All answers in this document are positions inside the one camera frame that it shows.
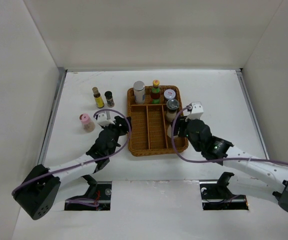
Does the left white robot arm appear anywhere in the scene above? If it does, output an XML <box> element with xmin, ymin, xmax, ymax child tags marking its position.
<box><xmin>12</xmin><ymin>116</ymin><xmax>132</xmax><ymax>220</ymax></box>

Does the pink cap spice jar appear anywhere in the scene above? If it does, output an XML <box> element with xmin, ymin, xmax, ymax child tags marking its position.
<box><xmin>79</xmin><ymin>113</ymin><xmax>96</xmax><ymax>133</ymax></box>

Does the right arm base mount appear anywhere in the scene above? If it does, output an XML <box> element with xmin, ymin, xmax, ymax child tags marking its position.
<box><xmin>199</xmin><ymin>172</ymin><xmax>249</xmax><ymax>211</ymax></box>

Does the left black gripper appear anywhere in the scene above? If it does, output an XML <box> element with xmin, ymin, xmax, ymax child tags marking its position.
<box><xmin>101</xmin><ymin>116</ymin><xmax>131</xmax><ymax>156</ymax></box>

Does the purple cable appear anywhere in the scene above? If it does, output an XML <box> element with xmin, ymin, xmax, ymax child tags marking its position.
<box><xmin>11</xmin><ymin>108</ymin><xmax>132</xmax><ymax>196</ymax></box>
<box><xmin>171</xmin><ymin>105</ymin><xmax>288</xmax><ymax>172</ymax></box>

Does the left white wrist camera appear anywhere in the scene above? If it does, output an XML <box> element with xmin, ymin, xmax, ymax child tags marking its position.
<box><xmin>94</xmin><ymin>111</ymin><xmax>114</xmax><ymax>125</ymax></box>

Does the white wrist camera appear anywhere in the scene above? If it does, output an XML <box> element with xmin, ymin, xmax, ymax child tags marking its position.
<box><xmin>186</xmin><ymin>101</ymin><xmax>204</xmax><ymax>121</ymax></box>
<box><xmin>94</xmin><ymin>111</ymin><xmax>114</xmax><ymax>125</ymax></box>

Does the brown wicker divided tray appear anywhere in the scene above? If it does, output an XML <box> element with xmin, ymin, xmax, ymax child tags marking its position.
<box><xmin>127</xmin><ymin>85</ymin><xmax>182</xmax><ymax>157</ymax></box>

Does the small dark spice jar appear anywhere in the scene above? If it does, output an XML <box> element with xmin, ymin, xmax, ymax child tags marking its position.
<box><xmin>104</xmin><ymin>91</ymin><xmax>115</xmax><ymax>108</ymax></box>

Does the white jar silver lid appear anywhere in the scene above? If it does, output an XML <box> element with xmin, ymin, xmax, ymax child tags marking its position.
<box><xmin>133</xmin><ymin>81</ymin><xmax>146</xmax><ymax>104</ymax></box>

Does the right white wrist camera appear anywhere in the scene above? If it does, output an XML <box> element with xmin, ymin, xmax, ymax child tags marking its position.
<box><xmin>186</xmin><ymin>101</ymin><xmax>204</xmax><ymax>121</ymax></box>

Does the red sauce bottle green label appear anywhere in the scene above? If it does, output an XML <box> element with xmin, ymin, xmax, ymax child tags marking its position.
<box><xmin>150</xmin><ymin>79</ymin><xmax>161</xmax><ymax>104</ymax></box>

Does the salt shaker silver cap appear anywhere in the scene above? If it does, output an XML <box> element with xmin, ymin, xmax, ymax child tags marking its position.
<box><xmin>166</xmin><ymin>99</ymin><xmax>180</xmax><ymax>123</ymax></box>

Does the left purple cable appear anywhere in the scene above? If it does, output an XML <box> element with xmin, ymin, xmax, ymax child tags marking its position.
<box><xmin>11</xmin><ymin>108</ymin><xmax>132</xmax><ymax>196</ymax></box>

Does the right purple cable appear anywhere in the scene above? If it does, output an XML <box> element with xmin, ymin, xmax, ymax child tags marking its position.
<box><xmin>171</xmin><ymin>105</ymin><xmax>288</xmax><ymax>172</ymax></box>

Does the brown bottle yellow label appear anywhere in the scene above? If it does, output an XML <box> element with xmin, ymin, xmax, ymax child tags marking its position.
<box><xmin>92</xmin><ymin>87</ymin><xmax>105</xmax><ymax>109</ymax></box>

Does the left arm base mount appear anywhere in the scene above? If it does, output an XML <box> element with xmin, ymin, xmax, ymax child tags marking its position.
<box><xmin>64</xmin><ymin>175</ymin><xmax>113</xmax><ymax>212</ymax></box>

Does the jar with red white lid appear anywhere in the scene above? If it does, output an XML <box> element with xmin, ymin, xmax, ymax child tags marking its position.
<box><xmin>163</xmin><ymin>88</ymin><xmax>176</xmax><ymax>102</ymax></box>

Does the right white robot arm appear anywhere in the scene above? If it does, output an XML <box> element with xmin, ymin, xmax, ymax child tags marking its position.
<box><xmin>170</xmin><ymin>116</ymin><xmax>288</xmax><ymax>213</ymax></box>

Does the white bottle black cap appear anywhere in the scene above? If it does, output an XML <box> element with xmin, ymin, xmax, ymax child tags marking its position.
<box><xmin>167</xmin><ymin>124</ymin><xmax>173</xmax><ymax>138</ymax></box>

